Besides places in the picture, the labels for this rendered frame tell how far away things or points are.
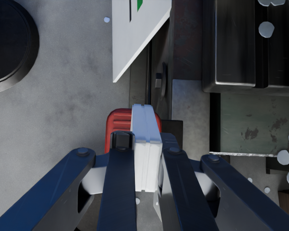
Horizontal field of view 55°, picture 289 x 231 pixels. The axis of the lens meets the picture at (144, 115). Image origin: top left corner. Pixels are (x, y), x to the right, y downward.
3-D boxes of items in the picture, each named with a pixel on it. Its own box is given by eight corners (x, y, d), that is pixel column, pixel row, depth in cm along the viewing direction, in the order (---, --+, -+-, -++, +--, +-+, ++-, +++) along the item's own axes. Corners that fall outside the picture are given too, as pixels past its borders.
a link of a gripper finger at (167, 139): (164, 171, 13) (227, 175, 13) (155, 131, 18) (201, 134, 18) (160, 199, 13) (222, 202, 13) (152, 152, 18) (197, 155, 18)
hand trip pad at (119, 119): (152, 169, 37) (160, 175, 29) (107, 168, 36) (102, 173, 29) (154, 116, 37) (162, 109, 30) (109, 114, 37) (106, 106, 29)
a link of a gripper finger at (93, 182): (130, 199, 13) (66, 195, 13) (130, 152, 18) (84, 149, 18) (133, 170, 13) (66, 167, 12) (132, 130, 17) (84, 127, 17)
